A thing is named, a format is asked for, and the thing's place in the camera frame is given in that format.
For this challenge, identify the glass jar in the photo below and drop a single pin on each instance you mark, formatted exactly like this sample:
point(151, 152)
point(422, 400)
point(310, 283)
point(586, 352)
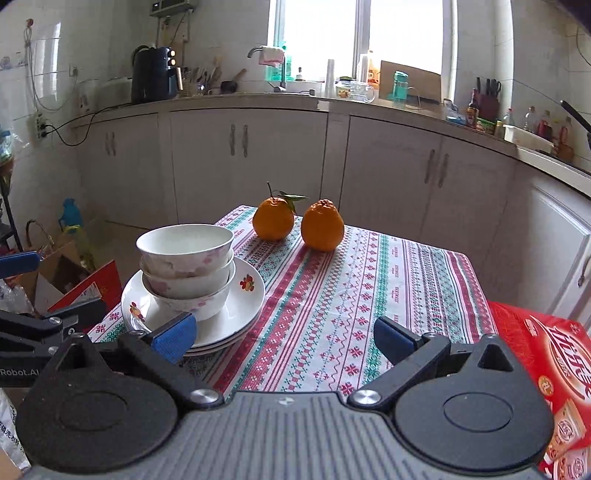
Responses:
point(344, 90)

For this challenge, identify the white bowl with pink flowers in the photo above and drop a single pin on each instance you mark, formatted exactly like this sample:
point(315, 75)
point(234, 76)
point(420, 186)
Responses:
point(184, 244)
point(184, 282)
point(194, 304)

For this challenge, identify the utensil holder with utensils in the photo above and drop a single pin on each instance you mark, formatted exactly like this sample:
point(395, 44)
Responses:
point(205, 81)

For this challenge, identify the black wok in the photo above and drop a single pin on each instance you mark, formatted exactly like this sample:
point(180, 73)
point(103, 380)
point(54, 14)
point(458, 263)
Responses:
point(577, 117)

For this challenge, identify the red cardboard carton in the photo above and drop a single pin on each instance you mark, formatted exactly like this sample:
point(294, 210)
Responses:
point(101, 281)

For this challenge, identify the green dish soap bottle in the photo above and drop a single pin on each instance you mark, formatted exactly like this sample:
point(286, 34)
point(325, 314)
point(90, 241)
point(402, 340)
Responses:
point(286, 69)

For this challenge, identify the dark blue air fryer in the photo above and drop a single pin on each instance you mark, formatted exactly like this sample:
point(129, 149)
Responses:
point(152, 76)

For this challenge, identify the clear condiment bottle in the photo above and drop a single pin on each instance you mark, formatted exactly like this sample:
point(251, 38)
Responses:
point(530, 120)

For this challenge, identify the pink cloth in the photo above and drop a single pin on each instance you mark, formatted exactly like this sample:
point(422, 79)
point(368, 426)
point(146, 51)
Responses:
point(270, 55)

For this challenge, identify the metal kitchen faucet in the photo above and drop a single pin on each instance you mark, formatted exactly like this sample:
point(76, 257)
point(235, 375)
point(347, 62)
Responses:
point(253, 50)

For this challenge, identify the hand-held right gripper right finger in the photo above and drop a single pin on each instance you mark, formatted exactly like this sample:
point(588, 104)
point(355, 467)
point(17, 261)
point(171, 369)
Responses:
point(395, 341)

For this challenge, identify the stack of clear plastic cups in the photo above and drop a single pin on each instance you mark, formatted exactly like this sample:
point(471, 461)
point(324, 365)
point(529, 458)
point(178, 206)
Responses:
point(329, 78)

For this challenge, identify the window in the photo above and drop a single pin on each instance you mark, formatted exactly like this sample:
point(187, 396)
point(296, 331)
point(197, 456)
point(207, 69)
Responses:
point(323, 37)

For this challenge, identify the brown cardboard sheet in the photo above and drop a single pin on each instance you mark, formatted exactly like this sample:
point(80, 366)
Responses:
point(420, 78)

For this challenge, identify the red printed snack box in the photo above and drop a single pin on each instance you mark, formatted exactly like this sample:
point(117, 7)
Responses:
point(521, 332)

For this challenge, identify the small black pot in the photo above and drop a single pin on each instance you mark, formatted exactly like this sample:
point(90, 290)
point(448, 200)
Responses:
point(230, 85)

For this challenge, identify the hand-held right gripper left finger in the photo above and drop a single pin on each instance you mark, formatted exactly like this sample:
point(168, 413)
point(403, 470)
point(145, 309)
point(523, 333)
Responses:
point(174, 337)

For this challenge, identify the white plastic tray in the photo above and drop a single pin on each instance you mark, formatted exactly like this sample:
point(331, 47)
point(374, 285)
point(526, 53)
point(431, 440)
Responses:
point(526, 138)

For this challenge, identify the dark sauce bottle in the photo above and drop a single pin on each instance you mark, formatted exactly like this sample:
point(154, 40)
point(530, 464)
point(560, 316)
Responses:
point(472, 113)

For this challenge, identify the orange juice bottle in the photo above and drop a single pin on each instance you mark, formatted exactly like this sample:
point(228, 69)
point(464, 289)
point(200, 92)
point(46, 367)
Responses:
point(373, 71)

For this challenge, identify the white rice cooker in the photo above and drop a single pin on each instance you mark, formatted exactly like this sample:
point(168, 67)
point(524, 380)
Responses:
point(117, 92)

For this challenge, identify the patterned red green tablecloth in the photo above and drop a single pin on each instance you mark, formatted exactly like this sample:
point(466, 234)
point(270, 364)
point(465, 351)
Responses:
point(346, 300)

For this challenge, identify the knife block with knives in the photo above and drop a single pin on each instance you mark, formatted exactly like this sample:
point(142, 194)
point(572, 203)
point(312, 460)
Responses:
point(488, 104)

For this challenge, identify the orange without leaf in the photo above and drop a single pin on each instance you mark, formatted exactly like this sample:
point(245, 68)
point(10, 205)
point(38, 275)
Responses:
point(323, 226)

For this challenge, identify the orange with stem and leaf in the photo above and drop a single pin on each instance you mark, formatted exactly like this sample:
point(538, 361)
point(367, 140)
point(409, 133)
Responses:
point(272, 219)

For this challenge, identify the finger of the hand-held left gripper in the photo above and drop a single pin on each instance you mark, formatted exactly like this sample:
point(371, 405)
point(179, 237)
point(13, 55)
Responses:
point(83, 314)
point(18, 264)

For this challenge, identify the white plate with fruit print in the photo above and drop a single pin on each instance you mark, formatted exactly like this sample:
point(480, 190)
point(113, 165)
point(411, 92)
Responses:
point(221, 344)
point(244, 302)
point(207, 351)

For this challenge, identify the glass mug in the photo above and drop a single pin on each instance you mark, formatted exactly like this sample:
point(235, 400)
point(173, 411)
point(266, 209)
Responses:
point(362, 91)

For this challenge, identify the teal plastic jug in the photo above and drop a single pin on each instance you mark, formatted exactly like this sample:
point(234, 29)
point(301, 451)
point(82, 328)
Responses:
point(71, 214)

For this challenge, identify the brown cardboard box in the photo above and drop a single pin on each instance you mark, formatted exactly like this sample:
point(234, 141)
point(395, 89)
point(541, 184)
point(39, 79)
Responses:
point(60, 272)

